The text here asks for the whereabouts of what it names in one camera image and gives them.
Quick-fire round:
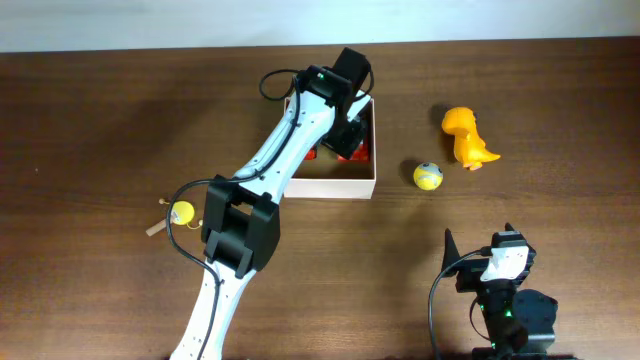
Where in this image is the red toy fire truck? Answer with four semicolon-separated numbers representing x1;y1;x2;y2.
337;137;370;162

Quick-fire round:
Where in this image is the small red toy car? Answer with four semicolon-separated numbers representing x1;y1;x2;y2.
305;147;318;161

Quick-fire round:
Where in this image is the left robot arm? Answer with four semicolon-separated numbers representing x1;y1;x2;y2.
169;48;374;359

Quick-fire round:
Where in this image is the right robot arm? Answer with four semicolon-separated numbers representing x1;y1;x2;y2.
441;224;558;359

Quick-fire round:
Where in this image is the white cardboard box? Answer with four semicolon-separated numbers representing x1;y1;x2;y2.
284;98;377;199

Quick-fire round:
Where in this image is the yellow grey ball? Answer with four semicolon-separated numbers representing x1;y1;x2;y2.
413;162;443;191

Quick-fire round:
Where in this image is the orange toy dinosaur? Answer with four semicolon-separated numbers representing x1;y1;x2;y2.
441;107;501;171

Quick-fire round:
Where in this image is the yellow wooden rattle drum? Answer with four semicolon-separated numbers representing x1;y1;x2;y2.
145;200;203;237

